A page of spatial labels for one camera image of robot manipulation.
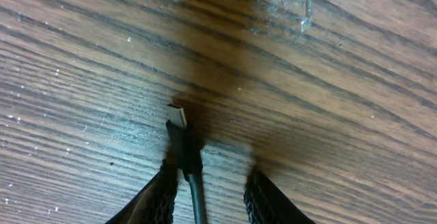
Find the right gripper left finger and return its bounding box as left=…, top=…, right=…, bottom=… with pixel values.
left=106, top=148, right=178, bottom=224

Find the black USB charging cable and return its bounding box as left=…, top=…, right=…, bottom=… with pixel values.
left=165, top=102, right=209, bottom=224

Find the clear tape piece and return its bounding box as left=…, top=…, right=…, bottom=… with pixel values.
left=251, top=0, right=313, bottom=40

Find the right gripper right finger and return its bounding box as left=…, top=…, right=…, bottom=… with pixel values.
left=244, top=169, right=315, bottom=224

